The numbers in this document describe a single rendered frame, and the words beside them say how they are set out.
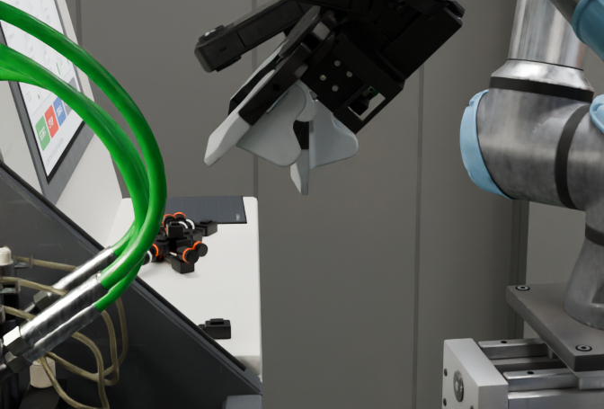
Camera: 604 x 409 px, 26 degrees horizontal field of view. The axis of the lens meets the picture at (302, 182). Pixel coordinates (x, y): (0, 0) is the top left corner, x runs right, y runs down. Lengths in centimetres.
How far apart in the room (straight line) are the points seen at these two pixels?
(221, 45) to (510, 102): 43
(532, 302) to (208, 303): 41
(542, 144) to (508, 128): 5
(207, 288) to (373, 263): 156
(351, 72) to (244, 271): 83
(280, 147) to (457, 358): 53
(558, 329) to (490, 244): 189
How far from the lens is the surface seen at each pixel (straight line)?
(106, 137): 113
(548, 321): 143
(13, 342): 110
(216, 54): 113
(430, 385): 337
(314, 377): 330
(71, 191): 175
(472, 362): 143
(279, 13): 113
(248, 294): 167
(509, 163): 145
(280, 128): 97
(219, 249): 186
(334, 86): 96
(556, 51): 146
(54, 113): 175
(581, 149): 141
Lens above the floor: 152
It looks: 14 degrees down
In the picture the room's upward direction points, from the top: straight up
